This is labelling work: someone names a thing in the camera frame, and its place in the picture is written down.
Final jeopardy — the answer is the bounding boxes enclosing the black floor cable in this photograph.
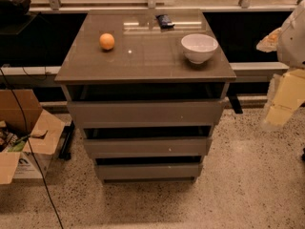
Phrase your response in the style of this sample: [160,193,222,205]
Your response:
[0,68,65,229]

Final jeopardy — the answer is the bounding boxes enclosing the grey top drawer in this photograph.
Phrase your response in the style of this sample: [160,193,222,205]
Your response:
[67,101,223,129]

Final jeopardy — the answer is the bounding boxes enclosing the grey drawer cabinet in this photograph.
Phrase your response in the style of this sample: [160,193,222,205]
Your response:
[55,10,235,183]

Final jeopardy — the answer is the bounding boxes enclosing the white ceramic bowl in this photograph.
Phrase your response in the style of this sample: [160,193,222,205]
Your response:
[181,33,218,64]

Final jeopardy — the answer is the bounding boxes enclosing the grey drawer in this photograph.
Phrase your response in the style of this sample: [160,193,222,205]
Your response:
[84,137,212,158]
[95,164,203,180]
[67,101,223,129]

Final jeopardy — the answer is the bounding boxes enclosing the grey bottom drawer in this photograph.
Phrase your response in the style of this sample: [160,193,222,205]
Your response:
[95,164,203,180]

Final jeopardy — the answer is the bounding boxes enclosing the dark blue snack packet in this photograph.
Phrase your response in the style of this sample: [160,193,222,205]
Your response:
[155,14,174,29]

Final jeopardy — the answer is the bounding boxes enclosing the orange fruit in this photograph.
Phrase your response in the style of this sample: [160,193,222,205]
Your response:
[99,33,115,51]

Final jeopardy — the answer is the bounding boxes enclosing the black object on shelf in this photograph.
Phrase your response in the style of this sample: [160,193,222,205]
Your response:
[0,0,31,15]

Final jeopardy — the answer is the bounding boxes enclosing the open cardboard box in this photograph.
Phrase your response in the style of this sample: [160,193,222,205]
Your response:
[0,90,65,185]

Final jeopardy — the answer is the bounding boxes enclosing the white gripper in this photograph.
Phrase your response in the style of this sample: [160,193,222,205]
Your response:
[256,0,305,128]

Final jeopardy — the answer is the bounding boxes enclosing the items inside cardboard box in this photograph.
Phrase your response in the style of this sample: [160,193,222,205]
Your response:
[0,120,28,152]

